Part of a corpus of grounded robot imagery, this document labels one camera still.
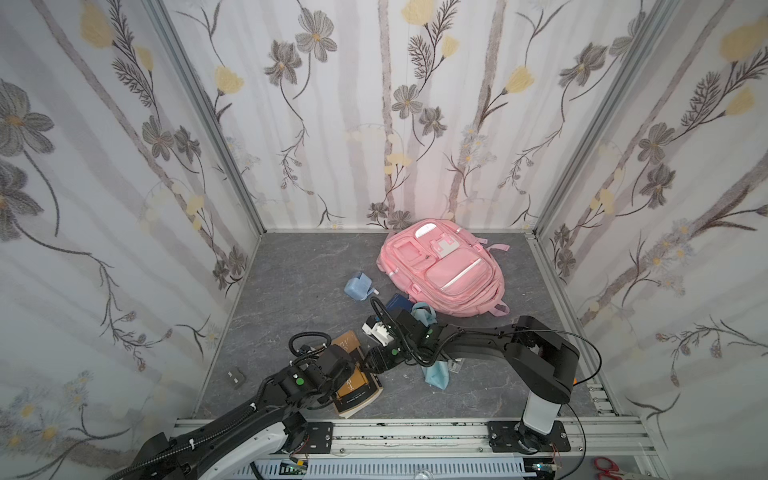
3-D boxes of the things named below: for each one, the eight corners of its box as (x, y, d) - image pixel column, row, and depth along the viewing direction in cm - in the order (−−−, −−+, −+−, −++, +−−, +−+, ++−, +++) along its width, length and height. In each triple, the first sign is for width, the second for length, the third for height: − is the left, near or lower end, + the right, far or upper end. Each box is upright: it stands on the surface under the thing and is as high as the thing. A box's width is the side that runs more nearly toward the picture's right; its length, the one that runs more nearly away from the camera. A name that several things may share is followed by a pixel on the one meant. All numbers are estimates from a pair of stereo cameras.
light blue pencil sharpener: (358, 308, 100) (356, 297, 95) (345, 293, 104) (343, 282, 98) (377, 295, 103) (376, 284, 98) (364, 281, 107) (363, 270, 102)
